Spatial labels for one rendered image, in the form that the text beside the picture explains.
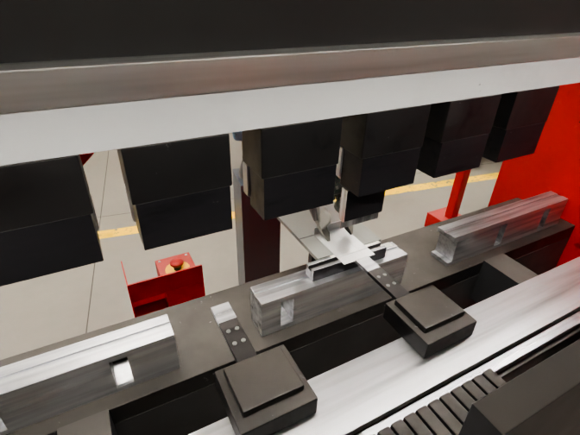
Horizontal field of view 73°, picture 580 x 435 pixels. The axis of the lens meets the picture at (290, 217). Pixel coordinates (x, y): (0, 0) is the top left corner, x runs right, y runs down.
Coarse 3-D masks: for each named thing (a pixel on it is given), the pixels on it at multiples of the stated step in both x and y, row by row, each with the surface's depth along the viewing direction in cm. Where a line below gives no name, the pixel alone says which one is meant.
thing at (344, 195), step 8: (344, 192) 79; (376, 192) 82; (384, 192) 84; (344, 200) 80; (352, 200) 80; (360, 200) 81; (368, 200) 82; (376, 200) 84; (344, 208) 81; (352, 208) 81; (360, 208) 82; (368, 208) 84; (376, 208) 85; (344, 216) 81; (352, 216) 82; (360, 216) 84; (368, 216) 86; (376, 216) 87; (344, 224) 84; (352, 224) 85
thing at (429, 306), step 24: (360, 264) 86; (384, 288) 80; (432, 288) 75; (384, 312) 74; (408, 312) 70; (432, 312) 70; (456, 312) 70; (408, 336) 69; (432, 336) 67; (456, 336) 69
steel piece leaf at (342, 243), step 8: (336, 224) 98; (320, 232) 96; (336, 232) 97; (344, 232) 97; (320, 240) 94; (336, 240) 94; (344, 240) 94; (352, 240) 94; (328, 248) 91; (336, 248) 91; (344, 248) 91; (352, 248) 91; (360, 248) 91; (336, 256) 88
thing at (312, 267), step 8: (368, 248) 93; (376, 248) 92; (384, 248) 92; (328, 256) 89; (376, 256) 92; (384, 256) 94; (312, 264) 86; (320, 264) 87; (328, 264) 86; (336, 264) 87; (352, 264) 89; (312, 272) 85; (320, 272) 85; (328, 272) 87; (336, 272) 88; (312, 280) 85
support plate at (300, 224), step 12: (288, 216) 103; (300, 216) 103; (336, 216) 104; (288, 228) 98; (300, 228) 98; (312, 228) 98; (360, 228) 99; (300, 240) 94; (312, 240) 94; (360, 240) 94; (372, 240) 95; (312, 252) 90; (324, 252) 90
